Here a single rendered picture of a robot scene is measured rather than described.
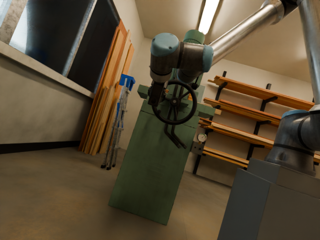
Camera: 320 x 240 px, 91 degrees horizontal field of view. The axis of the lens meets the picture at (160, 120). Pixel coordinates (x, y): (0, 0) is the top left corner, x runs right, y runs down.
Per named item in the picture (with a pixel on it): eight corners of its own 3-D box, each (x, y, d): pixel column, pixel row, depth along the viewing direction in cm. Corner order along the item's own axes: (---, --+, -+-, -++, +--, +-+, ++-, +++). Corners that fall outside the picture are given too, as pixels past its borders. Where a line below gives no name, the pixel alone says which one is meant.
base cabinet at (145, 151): (106, 205, 111) (139, 110, 117) (125, 180, 169) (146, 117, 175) (167, 226, 109) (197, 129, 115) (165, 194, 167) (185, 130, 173)
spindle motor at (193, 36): (175, 60, 128) (187, 26, 131) (174, 69, 146) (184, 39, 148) (196, 67, 128) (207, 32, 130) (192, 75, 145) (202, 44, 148)
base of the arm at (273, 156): (296, 173, 81) (301, 154, 82) (327, 182, 62) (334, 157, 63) (256, 159, 85) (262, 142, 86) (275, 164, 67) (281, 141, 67)
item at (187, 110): (146, 100, 118) (148, 95, 118) (148, 105, 139) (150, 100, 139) (197, 116, 116) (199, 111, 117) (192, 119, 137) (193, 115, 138)
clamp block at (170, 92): (167, 93, 109) (171, 81, 109) (166, 97, 122) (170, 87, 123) (187, 100, 108) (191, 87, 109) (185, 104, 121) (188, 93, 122)
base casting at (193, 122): (139, 110, 117) (143, 98, 118) (146, 118, 175) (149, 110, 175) (197, 129, 116) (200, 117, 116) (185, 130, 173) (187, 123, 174)
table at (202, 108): (134, 87, 109) (137, 79, 110) (140, 97, 140) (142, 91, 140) (218, 114, 107) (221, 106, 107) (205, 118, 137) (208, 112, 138)
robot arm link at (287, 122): (293, 152, 82) (302, 120, 84) (329, 157, 65) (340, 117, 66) (265, 142, 82) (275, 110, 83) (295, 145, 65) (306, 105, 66)
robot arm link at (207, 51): (206, 56, 64) (176, 52, 64) (218, 40, 53) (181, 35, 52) (204, 78, 64) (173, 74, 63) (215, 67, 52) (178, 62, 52)
